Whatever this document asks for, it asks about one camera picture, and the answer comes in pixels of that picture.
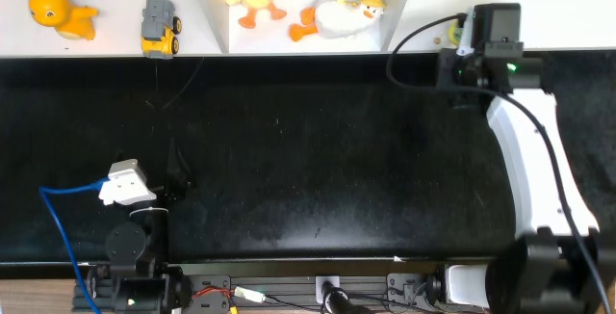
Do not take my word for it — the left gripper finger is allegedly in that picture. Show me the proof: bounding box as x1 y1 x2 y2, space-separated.
166 135 193 195

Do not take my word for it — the yellow round toy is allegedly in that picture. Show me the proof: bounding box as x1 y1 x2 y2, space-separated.
448 18 464 48

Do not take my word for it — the grey and yellow toy truck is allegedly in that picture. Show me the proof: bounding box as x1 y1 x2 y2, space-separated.
140 0 183 61

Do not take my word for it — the white shelf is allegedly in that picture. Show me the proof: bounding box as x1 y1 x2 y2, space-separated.
0 0 616 60

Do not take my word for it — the yellow rubber duck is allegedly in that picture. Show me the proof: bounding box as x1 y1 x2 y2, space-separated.
27 0 100 41

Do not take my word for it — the white plush duck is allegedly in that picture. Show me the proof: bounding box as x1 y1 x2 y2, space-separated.
288 0 386 43

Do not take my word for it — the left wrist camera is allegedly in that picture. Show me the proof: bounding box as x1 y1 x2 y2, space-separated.
98 158 158 207

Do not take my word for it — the blue cable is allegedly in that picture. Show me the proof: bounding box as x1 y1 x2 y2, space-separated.
38 177 111 314

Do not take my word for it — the mounting rail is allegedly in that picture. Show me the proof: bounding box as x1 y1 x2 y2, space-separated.
71 260 487 314

